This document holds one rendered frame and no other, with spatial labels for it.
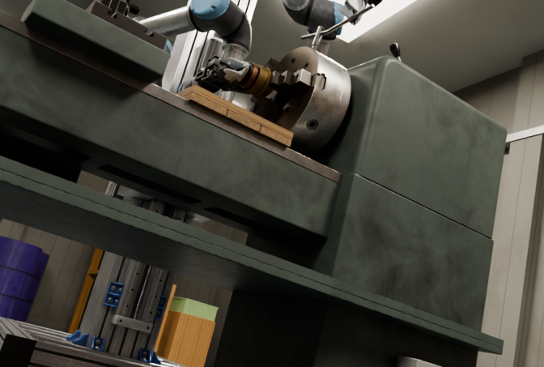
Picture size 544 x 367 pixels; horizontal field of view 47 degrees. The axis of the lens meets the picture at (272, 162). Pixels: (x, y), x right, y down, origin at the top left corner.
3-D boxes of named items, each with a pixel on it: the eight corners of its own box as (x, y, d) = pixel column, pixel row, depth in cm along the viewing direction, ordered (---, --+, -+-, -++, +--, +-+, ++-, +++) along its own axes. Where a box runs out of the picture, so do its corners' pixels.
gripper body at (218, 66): (210, 76, 178) (191, 86, 188) (235, 89, 182) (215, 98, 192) (217, 53, 180) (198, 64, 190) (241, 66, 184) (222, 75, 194)
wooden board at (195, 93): (222, 163, 192) (225, 151, 193) (290, 147, 162) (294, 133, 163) (133, 125, 177) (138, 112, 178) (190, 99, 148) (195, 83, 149)
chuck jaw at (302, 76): (299, 88, 185) (325, 75, 176) (296, 103, 184) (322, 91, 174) (269, 72, 180) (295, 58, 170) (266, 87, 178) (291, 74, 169)
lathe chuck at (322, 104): (264, 153, 201) (296, 63, 206) (320, 157, 174) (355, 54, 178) (240, 142, 197) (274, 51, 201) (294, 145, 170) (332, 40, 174)
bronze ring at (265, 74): (265, 76, 188) (240, 62, 184) (282, 69, 180) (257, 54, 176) (257, 104, 185) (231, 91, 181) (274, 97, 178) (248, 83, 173)
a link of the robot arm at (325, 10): (278, 113, 269) (312, -10, 241) (311, 123, 269) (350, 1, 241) (274, 126, 258) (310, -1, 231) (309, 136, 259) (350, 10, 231)
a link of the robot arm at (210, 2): (128, 64, 239) (242, 34, 208) (99, 43, 228) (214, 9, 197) (135, 37, 244) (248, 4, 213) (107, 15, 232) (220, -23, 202)
